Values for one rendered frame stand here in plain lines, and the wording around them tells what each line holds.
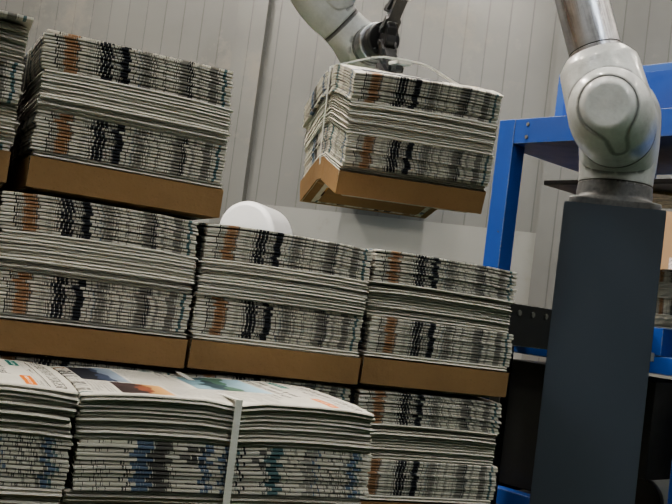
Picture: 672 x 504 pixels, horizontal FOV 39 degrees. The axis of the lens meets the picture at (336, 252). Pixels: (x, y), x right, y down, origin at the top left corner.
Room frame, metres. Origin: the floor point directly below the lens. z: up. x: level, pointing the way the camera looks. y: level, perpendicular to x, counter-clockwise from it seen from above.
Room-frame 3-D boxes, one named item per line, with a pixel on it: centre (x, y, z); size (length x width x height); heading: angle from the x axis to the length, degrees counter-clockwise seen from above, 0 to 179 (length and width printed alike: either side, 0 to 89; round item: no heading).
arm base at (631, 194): (2.00, -0.57, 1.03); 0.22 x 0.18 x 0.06; 166
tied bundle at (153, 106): (1.52, 0.39, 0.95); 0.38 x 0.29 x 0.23; 26
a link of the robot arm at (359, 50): (2.07, -0.03, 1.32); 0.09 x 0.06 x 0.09; 105
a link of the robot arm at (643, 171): (1.97, -0.57, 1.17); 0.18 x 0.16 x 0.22; 159
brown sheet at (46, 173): (1.53, 0.39, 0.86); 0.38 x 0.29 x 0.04; 26
